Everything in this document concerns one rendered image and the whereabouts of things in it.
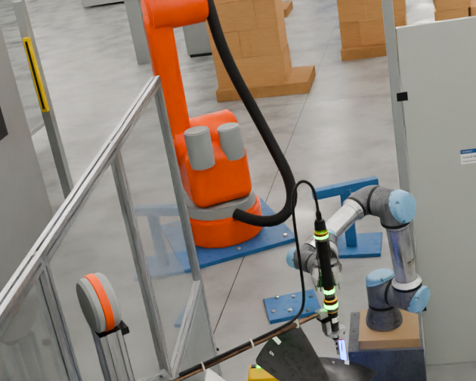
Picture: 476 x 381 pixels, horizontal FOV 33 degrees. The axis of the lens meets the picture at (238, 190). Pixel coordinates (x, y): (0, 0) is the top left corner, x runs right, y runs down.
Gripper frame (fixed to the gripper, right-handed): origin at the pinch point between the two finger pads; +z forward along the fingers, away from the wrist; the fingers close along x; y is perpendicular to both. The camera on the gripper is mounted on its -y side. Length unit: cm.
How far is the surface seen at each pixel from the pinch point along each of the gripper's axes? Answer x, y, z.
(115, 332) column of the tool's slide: 55, -13, 40
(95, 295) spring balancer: 57, -27, 44
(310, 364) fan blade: 9.1, 31.5, -1.6
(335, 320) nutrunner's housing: -1.0, 15.5, -1.3
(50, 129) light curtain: 276, 91, -507
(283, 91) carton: 68, 163, -776
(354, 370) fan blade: -4, 49, -21
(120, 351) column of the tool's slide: 56, -7, 40
